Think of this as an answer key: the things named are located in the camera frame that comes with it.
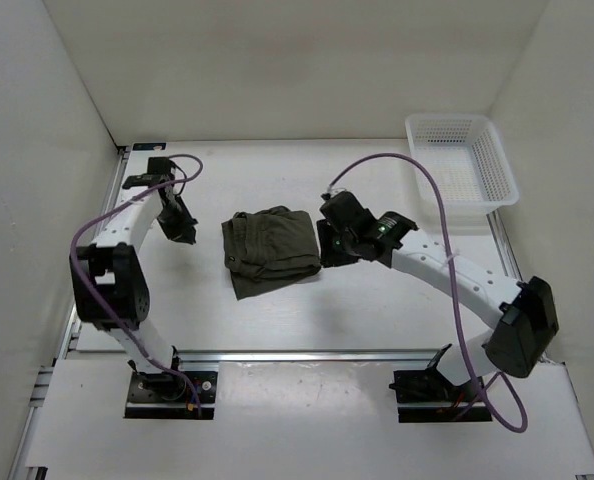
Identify olive green shorts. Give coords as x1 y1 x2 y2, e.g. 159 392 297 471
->
221 206 321 300

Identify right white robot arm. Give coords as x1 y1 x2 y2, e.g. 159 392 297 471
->
317 208 559 403

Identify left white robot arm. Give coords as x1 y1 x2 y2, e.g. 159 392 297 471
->
69 161 199 404

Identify white perforated plastic basket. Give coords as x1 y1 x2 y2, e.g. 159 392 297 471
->
405 113 519 222

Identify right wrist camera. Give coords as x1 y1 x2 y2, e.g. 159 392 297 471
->
320 190 376 235

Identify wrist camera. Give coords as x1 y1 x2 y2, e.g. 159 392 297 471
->
320 190 376 235
146 156 176 181

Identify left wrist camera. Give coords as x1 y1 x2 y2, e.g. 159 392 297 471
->
146 156 176 181

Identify right aluminium rail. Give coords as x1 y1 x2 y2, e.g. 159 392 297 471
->
486 209 548 364

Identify aluminium rail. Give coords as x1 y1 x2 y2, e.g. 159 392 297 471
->
179 349 438 363
6 143 133 480
486 209 548 364

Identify front aluminium rail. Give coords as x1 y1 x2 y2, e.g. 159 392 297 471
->
179 349 438 363

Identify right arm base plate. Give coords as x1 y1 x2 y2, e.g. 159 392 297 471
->
389 369 492 423

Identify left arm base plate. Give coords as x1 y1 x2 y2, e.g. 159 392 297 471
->
124 370 218 421

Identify left aluminium rail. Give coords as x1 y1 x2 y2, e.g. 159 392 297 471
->
6 143 133 480

